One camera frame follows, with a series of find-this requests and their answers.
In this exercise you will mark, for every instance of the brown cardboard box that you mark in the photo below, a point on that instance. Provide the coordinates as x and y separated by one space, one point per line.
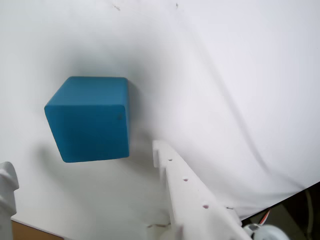
32 231

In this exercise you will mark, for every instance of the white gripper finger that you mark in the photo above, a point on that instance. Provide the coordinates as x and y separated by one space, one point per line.
192 205
7 190

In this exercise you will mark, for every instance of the blue cube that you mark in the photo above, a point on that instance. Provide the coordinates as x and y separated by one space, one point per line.
90 125

